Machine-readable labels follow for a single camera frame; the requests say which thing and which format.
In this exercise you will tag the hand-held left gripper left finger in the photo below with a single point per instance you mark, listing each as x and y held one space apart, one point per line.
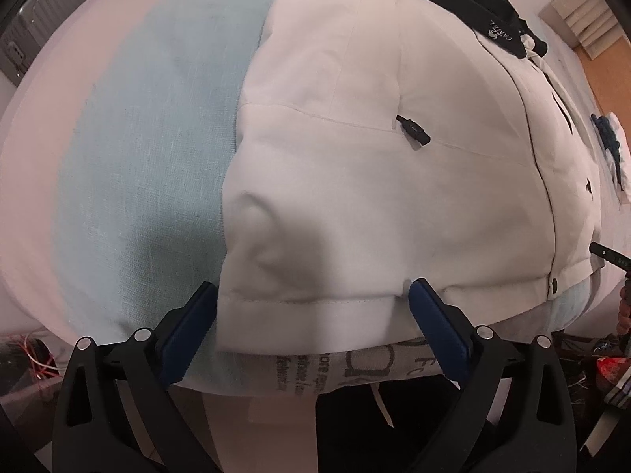
190 335

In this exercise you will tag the wooden headboard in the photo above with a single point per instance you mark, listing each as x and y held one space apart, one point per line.
611 79

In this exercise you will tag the white and blue clothes bundle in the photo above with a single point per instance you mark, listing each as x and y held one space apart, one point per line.
618 152

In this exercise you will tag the striped bed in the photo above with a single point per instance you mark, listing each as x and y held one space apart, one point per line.
138 157

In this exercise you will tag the white and black hooded jacket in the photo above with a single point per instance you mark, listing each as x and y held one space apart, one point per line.
369 182

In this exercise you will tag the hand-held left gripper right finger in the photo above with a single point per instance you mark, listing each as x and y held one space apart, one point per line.
438 335

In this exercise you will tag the colourful cloth pile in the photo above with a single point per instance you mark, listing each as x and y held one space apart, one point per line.
614 369

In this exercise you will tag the person's right hand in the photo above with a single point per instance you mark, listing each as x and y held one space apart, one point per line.
625 318

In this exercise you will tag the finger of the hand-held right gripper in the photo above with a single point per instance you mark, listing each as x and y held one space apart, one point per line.
609 254

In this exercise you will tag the silver suitcase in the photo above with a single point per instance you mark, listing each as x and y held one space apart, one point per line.
24 34

